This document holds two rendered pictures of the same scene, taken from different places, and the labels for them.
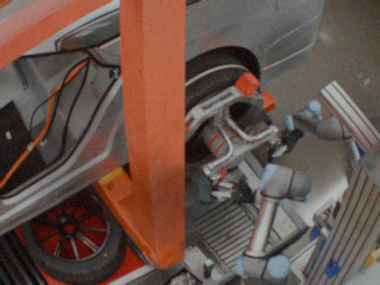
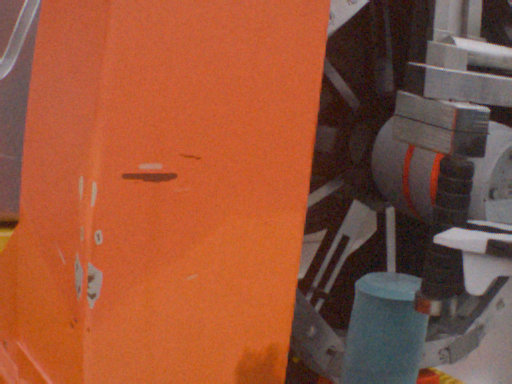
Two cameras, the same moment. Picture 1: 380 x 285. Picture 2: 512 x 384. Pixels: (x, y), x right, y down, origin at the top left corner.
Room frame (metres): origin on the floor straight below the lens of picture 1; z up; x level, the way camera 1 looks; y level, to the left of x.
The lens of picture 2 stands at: (1.02, 0.02, 1.01)
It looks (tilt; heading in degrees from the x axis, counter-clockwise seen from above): 11 degrees down; 0
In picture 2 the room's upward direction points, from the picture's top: 7 degrees clockwise
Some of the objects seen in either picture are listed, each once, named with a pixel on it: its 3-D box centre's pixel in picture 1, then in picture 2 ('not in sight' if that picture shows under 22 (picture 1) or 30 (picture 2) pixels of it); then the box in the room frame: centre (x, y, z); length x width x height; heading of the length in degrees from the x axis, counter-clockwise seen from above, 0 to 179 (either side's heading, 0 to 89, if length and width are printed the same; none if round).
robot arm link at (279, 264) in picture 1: (276, 269); not in sight; (1.38, -0.41, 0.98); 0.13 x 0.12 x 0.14; 75
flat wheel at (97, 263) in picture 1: (69, 231); not in sight; (1.84, 0.67, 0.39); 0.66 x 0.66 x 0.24
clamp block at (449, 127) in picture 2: (211, 173); (441, 122); (1.94, -0.10, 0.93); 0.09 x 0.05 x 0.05; 35
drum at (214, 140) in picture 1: (224, 143); (463, 173); (2.15, -0.16, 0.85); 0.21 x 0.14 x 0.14; 35
